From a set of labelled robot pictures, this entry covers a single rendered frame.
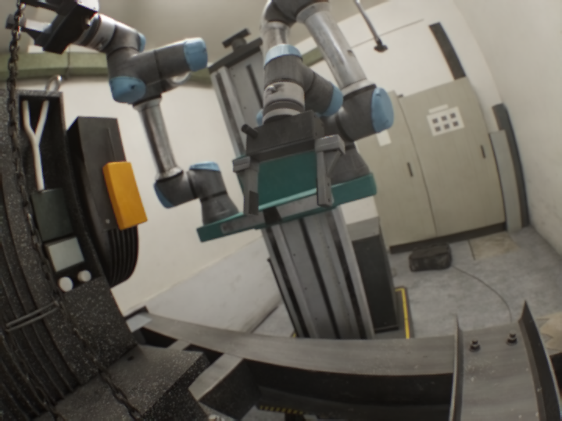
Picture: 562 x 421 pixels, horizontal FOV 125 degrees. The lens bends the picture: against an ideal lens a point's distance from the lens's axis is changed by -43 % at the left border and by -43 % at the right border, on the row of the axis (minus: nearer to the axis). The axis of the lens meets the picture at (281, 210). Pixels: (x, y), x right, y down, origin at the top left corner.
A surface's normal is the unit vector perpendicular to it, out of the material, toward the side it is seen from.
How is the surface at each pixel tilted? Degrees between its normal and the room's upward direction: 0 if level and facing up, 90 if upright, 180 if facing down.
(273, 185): 90
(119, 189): 90
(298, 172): 90
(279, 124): 67
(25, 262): 90
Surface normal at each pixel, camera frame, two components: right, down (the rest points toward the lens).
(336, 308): -0.36, 0.20
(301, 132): -0.51, -0.17
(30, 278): 0.89, -0.26
